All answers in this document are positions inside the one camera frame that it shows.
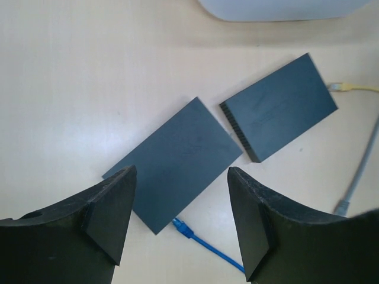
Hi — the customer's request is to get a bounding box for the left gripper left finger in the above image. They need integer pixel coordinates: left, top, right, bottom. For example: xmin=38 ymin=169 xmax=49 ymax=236
xmin=1 ymin=166 xmax=137 ymax=283

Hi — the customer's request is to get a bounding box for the grey ethernet cable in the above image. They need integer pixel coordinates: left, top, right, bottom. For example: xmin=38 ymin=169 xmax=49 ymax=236
xmin=333 ymin=112 xmax=379 ymax=216

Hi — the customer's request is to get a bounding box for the yellow ethernet cable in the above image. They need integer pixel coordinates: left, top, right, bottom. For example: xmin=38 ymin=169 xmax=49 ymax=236
xmin=329 ymin=82 xmax=379 ymax=93

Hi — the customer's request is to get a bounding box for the black network switch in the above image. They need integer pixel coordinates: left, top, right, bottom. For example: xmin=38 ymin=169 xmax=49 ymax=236
xmin=220 ymin=53 xmax=338 ymax=163
xmin=102 ymin=98 xmax=242 ymax=234

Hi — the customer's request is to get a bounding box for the blue ethernet cable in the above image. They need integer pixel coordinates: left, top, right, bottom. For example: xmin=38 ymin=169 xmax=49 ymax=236
xmin=171 ymin=217 xmax=246 ymax=274

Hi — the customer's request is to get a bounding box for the white plastic bin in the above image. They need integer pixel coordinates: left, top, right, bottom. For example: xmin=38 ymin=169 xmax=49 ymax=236
xmin=199 ymin=0 xmax=369 ymax=22

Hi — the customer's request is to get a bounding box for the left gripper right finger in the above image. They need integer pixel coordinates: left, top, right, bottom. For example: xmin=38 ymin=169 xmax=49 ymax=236
xmin=227 ymin=167 xmax=378 ymax=283

